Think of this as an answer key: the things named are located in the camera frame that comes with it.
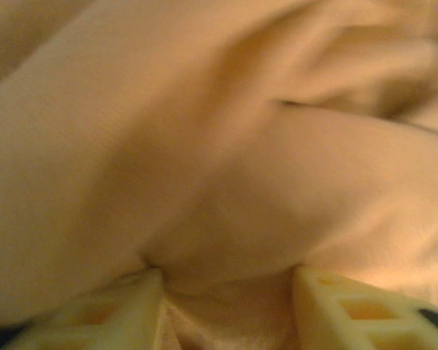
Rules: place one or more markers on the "orange printed t-shirt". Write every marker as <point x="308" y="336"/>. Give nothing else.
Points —
<point x="204" y="146"/>

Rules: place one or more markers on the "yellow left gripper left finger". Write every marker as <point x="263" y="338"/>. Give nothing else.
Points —
<point x="131" y="313"/>

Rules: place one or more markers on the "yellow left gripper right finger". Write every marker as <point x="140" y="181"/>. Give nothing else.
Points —
<point x="321" y="302"/>

